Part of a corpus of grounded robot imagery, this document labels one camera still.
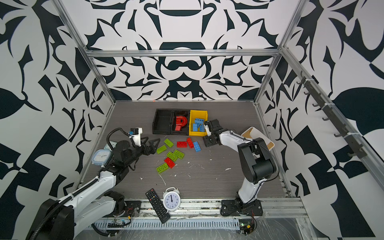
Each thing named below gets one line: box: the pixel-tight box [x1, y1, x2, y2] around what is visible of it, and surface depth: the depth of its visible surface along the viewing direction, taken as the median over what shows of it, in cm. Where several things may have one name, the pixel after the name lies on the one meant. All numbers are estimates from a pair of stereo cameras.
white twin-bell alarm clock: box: [163, 187, 181, 213], surface depth 76 cm
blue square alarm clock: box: [91, 149, 112, 168], surface depth 89 cm
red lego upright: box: [186, 137, 194, 149], surface depth 96 cm
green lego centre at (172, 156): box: [166, 151, 178, 162], surface depth 93 cm
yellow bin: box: [188, 109, 208, 137], surface depth 104 cm
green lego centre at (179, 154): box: [173, 149, 185, 159], surface depth 93 cm
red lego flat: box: [176, 141, 188, 148], surface depth 98 cm
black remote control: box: [145, 188, 171, 224], surface depth 75 cm
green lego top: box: [163, 138, 174, 148], surface depth 98 cm
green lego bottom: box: [156, 162, 169, 174], surface depth 88 cm
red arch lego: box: [175, 116, 188, 131], surface depth 108 cm
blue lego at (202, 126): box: [199, 121, 205, 132], surface depth 104 cm
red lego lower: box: [164, 157, 176, 169], surface depth 90 cm
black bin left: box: [152, 108, 174, 135], surface depth 107 cm
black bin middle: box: [171, 109, 190, 136], surface depth 107 cm
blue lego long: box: [193, 141, 202, 152], surface depth 96 cm
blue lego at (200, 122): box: [195, 118, 204, 127], surface depth 104 cm
